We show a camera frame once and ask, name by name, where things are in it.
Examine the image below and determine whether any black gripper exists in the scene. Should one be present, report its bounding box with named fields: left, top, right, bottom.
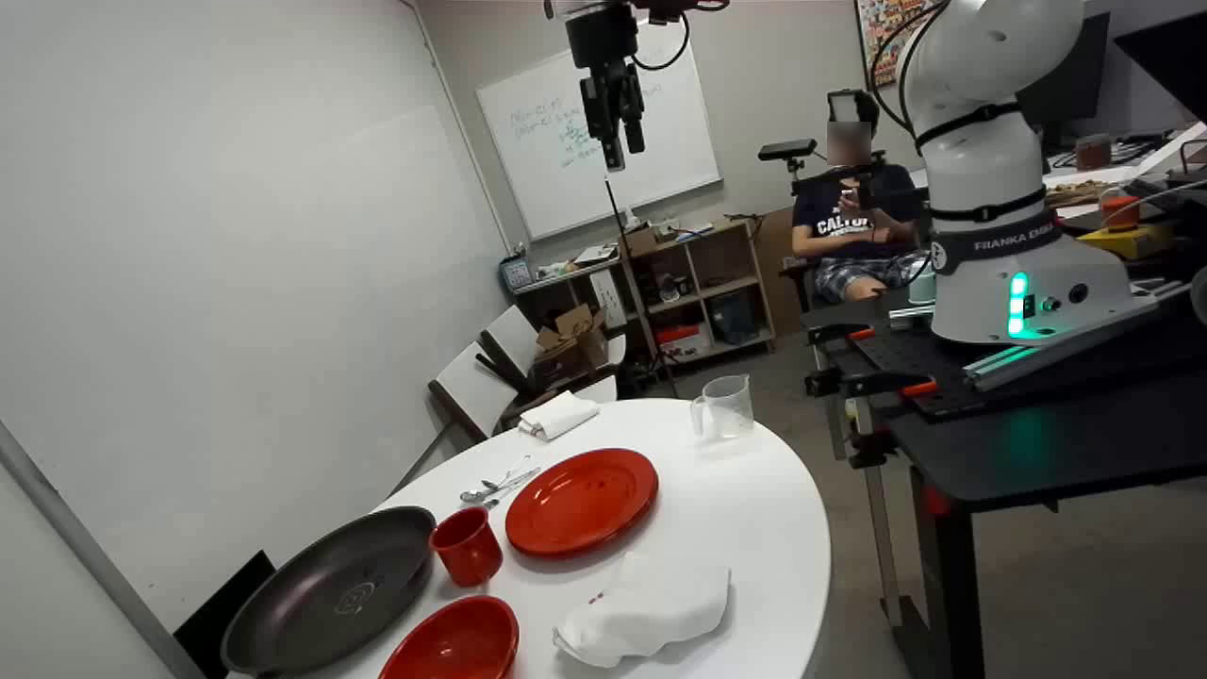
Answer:
left=562, top=3, right=650, bottom=174

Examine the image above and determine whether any white towel with red stripes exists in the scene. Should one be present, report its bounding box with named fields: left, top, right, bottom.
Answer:
left=549, top=570, right=735, bottom=673

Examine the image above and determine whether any folded plain white towel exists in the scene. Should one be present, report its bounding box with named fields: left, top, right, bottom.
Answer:
left=516, top=387, right=603, bottom=445

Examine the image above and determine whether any red plate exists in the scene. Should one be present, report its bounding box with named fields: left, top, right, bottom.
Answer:
left=500, top=445, right=665, bottom=563

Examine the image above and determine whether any wooden cubby shelf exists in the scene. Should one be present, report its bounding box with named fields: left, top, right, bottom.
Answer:
left=621, top=218, right=775, bottom=369

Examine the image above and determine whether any cardboard box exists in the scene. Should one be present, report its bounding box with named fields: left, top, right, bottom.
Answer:
left=530, top=303, right=616, bottom=382

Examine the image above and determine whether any seated person in dark shirt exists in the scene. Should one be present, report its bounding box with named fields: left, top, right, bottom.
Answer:
left=789, top=87, right=934, bottom=307

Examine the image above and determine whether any clear plastic measuring cup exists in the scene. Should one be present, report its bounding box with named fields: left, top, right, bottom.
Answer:
left=695, top=369, right=758, bottom=453

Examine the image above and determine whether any silver spoon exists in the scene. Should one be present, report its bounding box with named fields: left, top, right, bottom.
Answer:
left=455, top=470, right=516, bottom=511

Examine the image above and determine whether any red mug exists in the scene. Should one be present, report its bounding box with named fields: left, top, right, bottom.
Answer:
left=431, top=506, right=506, bottom=592

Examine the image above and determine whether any black monitor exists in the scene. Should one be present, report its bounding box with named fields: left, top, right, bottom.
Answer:
left=1013, top=13, right=1116, bottom=127

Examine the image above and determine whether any red bowl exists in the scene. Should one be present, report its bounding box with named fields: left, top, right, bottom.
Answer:
left=375, top=592, right=523, bottom=679

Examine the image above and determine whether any black desk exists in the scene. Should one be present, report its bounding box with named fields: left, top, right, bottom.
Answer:
left=803, top=288, right=1207, bottom=679

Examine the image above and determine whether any black frying pan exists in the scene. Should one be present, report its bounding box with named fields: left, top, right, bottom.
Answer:
left=217, top=506, right=441, bottom=679

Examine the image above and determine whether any wall whiteboard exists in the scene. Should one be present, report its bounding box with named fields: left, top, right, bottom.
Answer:
left=476, top=43, right=724, bottom=245

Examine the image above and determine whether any white board with wooden frame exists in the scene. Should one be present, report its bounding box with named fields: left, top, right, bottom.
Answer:
left=431, top=341, right=520, bottom=443
left=477, top=303, right=541, bottom=382

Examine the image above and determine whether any colourful wall poster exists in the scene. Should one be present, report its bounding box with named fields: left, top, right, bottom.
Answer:
left=852, top=0, right=940, bottom=92

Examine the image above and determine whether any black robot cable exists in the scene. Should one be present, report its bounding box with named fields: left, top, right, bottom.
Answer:
left=856, top=0, right=953, bottom=135

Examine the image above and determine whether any orange handled bar clamp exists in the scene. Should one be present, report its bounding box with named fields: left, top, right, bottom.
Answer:
left=803, top=316, right=883, bottom=356
left=803, top=361, right=943, bottom=406

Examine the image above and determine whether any aluminium rail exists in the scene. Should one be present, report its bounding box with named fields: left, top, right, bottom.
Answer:
left=965, top=294, right=1190, bottom=394

